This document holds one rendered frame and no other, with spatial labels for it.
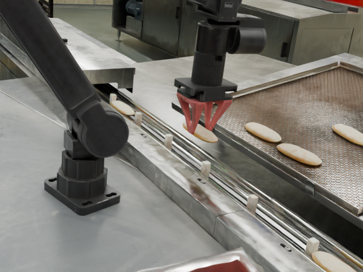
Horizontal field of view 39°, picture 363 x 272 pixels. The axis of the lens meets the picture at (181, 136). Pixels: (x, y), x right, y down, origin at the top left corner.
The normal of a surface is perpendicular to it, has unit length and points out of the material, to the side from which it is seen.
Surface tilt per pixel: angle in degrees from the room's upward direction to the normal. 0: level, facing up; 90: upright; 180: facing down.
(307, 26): 90
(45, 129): 0
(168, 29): 90
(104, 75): 90
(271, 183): 0
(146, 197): 0
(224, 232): 90
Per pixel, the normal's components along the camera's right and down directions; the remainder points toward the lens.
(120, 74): 0.52, 0.37
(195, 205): -0.84, 0.11
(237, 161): 0.11, -0.92
